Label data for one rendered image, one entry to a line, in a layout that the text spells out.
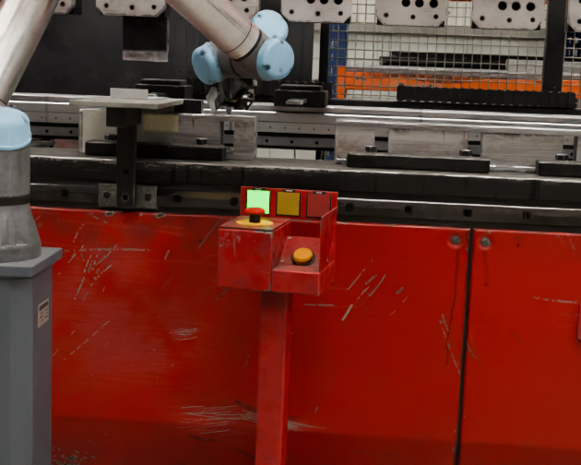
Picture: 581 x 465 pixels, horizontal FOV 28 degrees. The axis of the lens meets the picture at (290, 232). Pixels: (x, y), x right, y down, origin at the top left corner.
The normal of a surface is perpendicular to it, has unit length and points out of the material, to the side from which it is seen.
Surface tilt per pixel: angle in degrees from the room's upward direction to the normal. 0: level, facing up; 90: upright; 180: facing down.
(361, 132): 90
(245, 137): 90
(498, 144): 90
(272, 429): 90
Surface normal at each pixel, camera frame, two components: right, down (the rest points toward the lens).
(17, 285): 0.66, 0.14
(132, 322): -0.09, 0.15
